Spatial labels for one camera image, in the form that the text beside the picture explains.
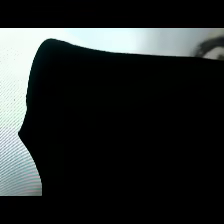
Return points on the black garment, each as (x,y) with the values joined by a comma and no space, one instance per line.
(126,126)

